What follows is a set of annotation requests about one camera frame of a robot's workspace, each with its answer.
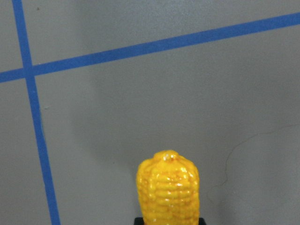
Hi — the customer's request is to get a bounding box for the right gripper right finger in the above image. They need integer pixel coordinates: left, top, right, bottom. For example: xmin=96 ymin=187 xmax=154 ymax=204
xmin=198 ymin=217 xmax=206 ymax=225

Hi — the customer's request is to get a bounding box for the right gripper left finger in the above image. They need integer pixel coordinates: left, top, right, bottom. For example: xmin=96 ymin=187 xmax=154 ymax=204
xmin=134 ymin=217 xmax=145 ymax=225

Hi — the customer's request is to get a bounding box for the yellow toy corn cob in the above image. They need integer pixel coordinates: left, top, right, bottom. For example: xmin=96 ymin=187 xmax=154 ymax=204
xmin=136 ymin=150 xmax=200 ymax=225

